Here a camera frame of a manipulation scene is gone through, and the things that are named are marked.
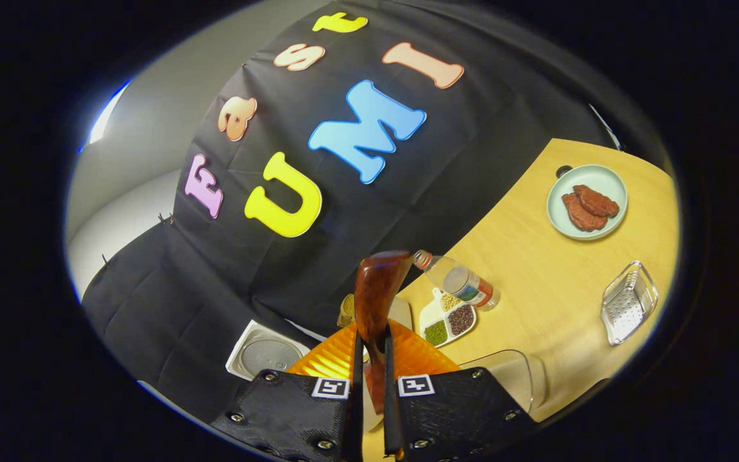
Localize white divided dish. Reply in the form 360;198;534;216
419;287;478;348

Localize black backdrop cloth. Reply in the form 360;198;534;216
81;0;627;424

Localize clear plastic water bottle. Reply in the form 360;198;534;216
413;250;500;311

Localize brown meat slice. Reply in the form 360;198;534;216
562;192;608;232
573;185;620;218

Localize dark red beans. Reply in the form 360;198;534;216
448;305;475;336

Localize metal wire chopstick holder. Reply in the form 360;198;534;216
600;260;659;347

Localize large ceiling light panel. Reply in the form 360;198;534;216
87;80;132;146

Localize white rice cooker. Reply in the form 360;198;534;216
225;320;311;381

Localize pale green plate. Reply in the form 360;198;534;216
547;164;628;241

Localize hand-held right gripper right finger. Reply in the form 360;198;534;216
382;319;537;462

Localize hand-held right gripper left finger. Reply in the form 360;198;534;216
212;321;365;462

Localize brown wooden spoon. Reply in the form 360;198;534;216
353;250;414;415

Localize clear plastic box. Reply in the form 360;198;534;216
459;350;547;415

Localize white toaster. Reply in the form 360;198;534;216
387;295;414;332

